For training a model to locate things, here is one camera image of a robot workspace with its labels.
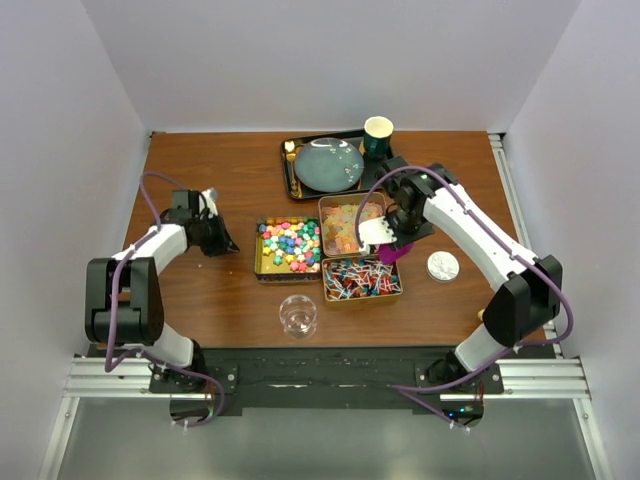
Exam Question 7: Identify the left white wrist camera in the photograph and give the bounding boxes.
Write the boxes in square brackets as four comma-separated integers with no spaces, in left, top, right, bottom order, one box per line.
[198,187,219,219]

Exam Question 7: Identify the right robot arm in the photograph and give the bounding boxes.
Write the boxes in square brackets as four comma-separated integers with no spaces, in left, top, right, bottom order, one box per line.
[376,157,571,393]

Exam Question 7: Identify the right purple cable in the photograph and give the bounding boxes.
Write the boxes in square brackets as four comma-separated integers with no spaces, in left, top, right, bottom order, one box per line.
[355,165,574,429]

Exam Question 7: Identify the silver jar lid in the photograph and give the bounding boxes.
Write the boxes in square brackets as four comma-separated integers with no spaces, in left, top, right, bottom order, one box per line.
[426,251,460,283]

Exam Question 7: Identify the dark green cup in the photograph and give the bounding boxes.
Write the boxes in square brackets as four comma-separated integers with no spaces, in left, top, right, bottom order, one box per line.
[362,116,394,160]

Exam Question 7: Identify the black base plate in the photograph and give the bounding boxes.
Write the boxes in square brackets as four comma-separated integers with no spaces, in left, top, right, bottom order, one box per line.
[148,342,504,419]

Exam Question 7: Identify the black serving tray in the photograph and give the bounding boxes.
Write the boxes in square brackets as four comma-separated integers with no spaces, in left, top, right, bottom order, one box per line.
[278,128,403,202]

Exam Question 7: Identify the gold tin of star candies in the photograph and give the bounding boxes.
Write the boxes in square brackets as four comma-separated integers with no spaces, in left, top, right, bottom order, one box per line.
[254,216,324,284]

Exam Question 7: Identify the blue ceramic plate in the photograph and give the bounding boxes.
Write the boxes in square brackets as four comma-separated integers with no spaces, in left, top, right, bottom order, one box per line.
[294,137,364,193]

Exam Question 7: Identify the purple plastic scoop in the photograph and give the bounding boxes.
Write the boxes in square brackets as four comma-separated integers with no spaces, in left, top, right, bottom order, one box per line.
[378,243,414,265]

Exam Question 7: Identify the clear glass jar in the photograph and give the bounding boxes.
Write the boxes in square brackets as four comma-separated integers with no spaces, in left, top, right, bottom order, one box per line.
[279,294,317,339]

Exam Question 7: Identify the gold spoon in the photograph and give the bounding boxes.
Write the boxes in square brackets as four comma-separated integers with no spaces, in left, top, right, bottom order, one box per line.
[284,140,301,198]

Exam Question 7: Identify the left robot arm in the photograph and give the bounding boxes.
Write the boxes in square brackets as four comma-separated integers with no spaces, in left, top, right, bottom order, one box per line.
[85,188,239,392]

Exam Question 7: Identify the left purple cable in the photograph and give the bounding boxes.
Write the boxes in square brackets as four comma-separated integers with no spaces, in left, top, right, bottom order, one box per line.
[103,171,227,427]

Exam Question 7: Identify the purple cable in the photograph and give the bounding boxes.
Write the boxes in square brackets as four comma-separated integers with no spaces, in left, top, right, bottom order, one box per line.
[103,171,227,427]
[355,165,574,429]

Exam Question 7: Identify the tin of lollipops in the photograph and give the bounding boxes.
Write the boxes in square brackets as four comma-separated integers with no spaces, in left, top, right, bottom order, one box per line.
[321,256,404,306]

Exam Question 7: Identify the aluminium frame rail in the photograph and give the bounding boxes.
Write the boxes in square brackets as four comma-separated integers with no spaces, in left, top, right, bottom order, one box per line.
[40,349,611,479]

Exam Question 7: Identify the tin of gummy candies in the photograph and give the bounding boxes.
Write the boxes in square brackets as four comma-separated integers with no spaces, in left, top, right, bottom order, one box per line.
[318,193,378,257]

